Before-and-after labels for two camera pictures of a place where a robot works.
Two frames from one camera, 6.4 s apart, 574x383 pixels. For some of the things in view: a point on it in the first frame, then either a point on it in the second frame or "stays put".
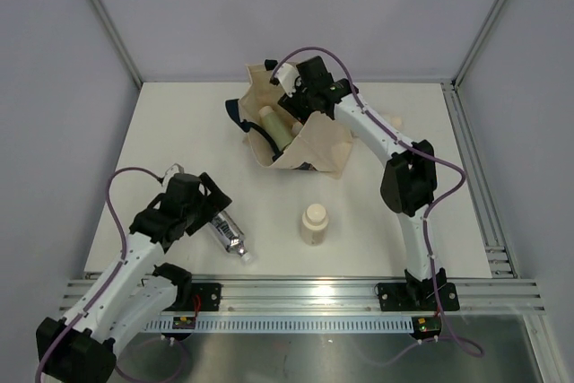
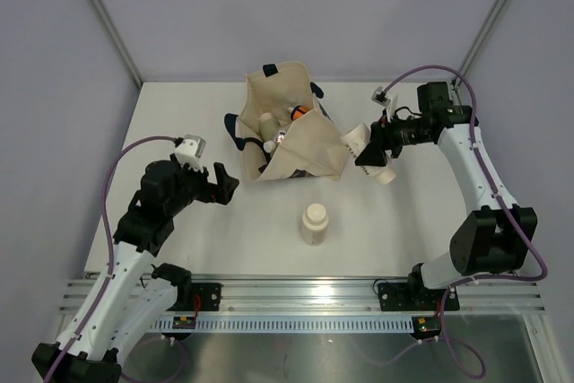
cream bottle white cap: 315,224 stays put
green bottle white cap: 279,128 to 269,127
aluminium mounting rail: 478,295 stays put
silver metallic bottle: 231,236 to 280,136
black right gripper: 291,105 to 382,134
